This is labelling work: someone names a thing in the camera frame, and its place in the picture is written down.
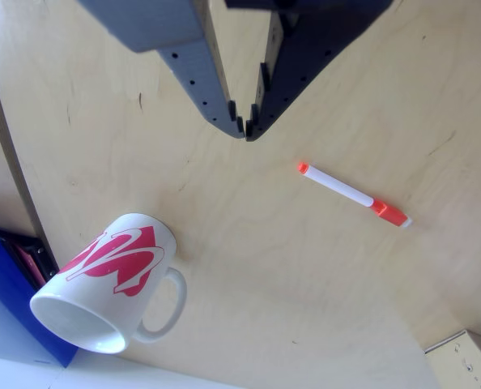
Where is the white orange marker pen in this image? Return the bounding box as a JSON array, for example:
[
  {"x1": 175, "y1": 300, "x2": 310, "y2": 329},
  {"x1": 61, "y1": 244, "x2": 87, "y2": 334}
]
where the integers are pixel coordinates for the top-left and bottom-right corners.
[{"x1": 297, "y1": 161, "x2": 414, "y2": 230}]

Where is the white mug red heart print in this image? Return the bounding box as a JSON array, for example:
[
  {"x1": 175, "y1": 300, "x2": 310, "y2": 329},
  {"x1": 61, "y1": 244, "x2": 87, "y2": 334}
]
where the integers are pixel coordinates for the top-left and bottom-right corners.
[{"x1": 29, "y1": 212, "x2": 188, "y2": 355}]

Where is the blue binder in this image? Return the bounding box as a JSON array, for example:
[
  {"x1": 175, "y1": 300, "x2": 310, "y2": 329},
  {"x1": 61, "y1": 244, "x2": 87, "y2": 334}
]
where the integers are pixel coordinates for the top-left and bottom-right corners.
[{"x1": 0, "y1": 224, "x2": 79, "y2": 369}]

